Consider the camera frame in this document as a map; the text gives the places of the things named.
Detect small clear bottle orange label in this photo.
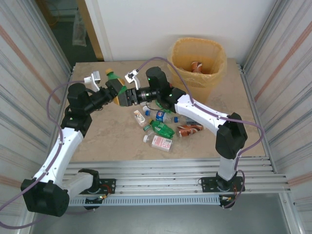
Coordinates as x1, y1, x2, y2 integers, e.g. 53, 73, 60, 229
133, 110, 147, 127

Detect white slotted cable duct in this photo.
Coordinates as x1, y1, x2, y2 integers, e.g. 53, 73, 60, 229
69, 196, 221, 207

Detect clear bottle grey label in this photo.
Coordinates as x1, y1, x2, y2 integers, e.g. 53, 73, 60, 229
173, 116, 195, 124

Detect small clear bottle green label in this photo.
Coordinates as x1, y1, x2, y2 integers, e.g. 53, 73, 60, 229
143, 124, 156, 137

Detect clear plastic bag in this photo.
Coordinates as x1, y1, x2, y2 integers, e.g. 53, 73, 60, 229
72, 9, 88, 47

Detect yellow waste basket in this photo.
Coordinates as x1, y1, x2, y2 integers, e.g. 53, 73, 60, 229
167, 38, 228, 82

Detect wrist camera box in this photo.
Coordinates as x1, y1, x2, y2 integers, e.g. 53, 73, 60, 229
124, 69, 141, 90
83, 70, 101, 91

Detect clear bottle pink red label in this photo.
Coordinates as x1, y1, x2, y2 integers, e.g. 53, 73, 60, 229
142, 134, 175, 154

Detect aluminium frame rails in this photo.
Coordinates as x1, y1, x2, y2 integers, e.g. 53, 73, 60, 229
26, 157, 293, 196

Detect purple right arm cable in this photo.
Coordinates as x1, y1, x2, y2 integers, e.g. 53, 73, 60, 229
134, 56, 266, 210

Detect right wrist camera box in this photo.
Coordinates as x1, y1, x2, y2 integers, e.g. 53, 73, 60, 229
124, 69, 141, 90

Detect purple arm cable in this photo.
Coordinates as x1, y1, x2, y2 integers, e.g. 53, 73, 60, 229
134, 56, 266, 210
0, 79, 86, 230

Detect coloured base wires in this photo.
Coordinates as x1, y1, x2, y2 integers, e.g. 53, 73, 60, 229
220, 186, 239, 203
97, 184, 115, 200

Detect clear bottle blue Pepsi label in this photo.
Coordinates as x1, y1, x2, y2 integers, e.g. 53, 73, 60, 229
145, 110, 175, 123

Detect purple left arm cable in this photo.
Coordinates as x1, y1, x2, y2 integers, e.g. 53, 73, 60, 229
0, 79, 86, 230

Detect wooden door frame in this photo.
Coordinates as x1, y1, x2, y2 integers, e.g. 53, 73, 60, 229
76, 0, 105, 61

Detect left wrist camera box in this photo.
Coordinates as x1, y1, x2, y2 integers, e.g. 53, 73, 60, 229
83, 70, 101, 91

